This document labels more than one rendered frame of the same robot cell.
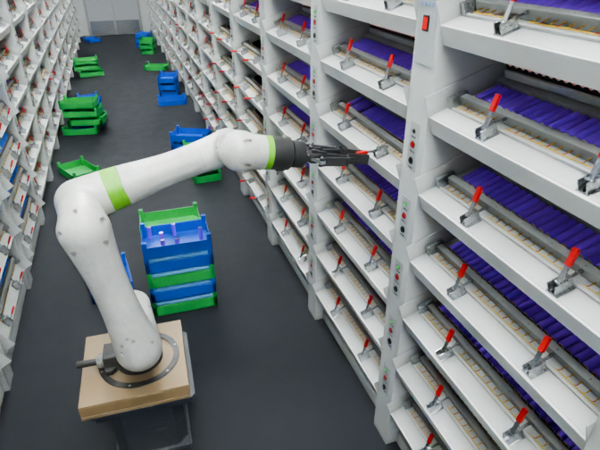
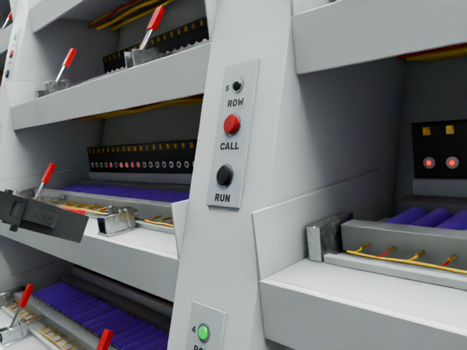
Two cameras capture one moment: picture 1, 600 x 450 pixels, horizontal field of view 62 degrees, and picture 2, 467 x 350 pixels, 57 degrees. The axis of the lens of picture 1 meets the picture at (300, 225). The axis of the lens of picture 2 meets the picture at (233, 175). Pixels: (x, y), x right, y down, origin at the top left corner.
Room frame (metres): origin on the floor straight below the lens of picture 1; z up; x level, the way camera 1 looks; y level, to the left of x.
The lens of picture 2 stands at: (0.87, -0.15, 1.01)
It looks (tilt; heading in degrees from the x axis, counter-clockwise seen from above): 6 degrees up; 336
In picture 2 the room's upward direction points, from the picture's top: 8 degrees clockwise
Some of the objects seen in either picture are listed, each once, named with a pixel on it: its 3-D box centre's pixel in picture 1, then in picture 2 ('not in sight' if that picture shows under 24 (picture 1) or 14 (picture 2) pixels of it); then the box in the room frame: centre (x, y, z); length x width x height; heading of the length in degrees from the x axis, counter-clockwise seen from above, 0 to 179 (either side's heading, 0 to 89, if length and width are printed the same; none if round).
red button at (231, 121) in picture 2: not in sight; (233, 125); (1.19, -0.28, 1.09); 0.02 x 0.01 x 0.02; 19
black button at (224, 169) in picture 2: not in sight; (226, 176); (1.19, -0.28, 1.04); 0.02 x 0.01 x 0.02; 19
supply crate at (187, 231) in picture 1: (175, 236); not in sight; (1.97, 0.57, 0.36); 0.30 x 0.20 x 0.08; 107
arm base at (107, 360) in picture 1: (120, 354); not in sight; (1.20, 0.58, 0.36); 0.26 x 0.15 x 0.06; 105
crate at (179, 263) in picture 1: (178, 250); not in sight; (1.97, 0.57, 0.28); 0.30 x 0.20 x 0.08; 107
